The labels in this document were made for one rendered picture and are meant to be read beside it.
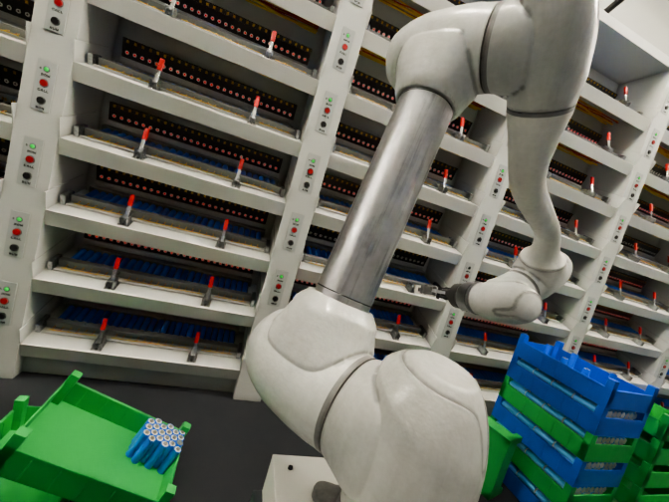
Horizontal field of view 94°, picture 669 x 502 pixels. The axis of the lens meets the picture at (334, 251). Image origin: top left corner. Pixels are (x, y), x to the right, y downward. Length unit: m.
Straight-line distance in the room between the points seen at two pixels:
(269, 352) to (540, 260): 0.69
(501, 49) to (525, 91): 0.07
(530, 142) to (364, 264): 0.35
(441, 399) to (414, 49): 0.54
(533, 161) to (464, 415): 0.45
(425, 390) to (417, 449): 0.06
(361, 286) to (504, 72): 0.40
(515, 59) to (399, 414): 0.52
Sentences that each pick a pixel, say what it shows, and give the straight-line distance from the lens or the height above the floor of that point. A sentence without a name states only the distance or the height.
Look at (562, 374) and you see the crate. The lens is 1.24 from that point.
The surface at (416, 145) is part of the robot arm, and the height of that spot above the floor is 0.83.
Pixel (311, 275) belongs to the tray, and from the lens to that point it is 1.07.
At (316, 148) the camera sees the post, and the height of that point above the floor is 0.87.
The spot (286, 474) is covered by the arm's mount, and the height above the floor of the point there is 0.27.
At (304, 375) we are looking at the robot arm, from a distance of 0.48.
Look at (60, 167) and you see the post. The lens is 1.15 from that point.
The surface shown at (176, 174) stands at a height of 0.68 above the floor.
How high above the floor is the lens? 0.69
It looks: 6 degrees down
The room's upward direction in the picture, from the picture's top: 16 degrees clockwise
